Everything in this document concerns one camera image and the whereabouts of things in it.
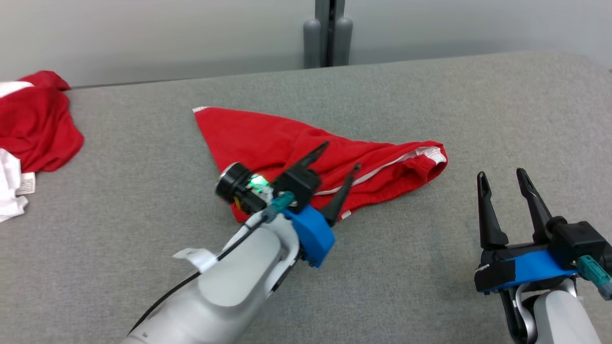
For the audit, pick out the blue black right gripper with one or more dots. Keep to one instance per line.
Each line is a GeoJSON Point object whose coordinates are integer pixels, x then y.
{"type": "Point", "coordinates": [530, 267]}

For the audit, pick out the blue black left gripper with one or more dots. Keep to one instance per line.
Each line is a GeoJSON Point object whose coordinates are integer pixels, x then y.
{"type": "Point", "coordinates": [313, 236]}

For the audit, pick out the red shorts with white trim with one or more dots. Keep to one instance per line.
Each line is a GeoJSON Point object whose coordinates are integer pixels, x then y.
{"type": "Point", "coordinates": [267, 138]}

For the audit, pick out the red shirt with white sleeves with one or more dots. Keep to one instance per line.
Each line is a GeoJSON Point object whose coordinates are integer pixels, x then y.
{"type": "Point", "coordinates": [38, 129]}

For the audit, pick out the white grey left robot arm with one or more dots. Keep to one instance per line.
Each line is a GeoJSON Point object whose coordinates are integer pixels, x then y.
{"type": "Point", "coordinates": [224, 291]}

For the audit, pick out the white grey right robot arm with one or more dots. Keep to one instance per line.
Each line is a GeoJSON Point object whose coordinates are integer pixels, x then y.
{"type": "Point", "coordinates": [562, 320]}

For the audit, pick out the white tape label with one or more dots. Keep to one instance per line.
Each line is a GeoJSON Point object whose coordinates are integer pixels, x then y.
{"type": "Point", "coordinates": [198, 258]}

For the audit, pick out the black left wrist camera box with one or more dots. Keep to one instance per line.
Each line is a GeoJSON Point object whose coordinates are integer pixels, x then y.
{"type": "Point", "coordinates": [299, 186]}

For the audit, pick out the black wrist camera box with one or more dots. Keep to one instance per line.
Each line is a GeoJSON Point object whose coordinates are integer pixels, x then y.
{"type": "Point", "coordinates": [299, 186]}
{"type": "Point", "coordinates": [578, 239]}

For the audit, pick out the teal left camera connector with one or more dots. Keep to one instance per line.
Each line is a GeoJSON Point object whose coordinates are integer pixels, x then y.
{"type": "Point", "coordinates": [281, 202]}

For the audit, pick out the teal camera connector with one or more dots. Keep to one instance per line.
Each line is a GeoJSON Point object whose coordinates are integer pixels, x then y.
{"type": "Point", "coordinates": [281, 202]}
{"type": "Point", "coordinates": [595, 274]}

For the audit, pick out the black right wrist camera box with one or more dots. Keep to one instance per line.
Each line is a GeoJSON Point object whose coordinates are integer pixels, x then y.
{"type": "Point", "coordinates": [578, 239]}

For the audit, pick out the teal right camera connector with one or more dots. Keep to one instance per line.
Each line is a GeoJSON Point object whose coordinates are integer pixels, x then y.
{"type": "Point", "coordinates": [595, 274]}

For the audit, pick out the grey metal frame post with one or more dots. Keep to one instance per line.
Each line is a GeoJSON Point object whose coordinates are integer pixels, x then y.
{"type": "Point", "coordinates": [329, 33]}

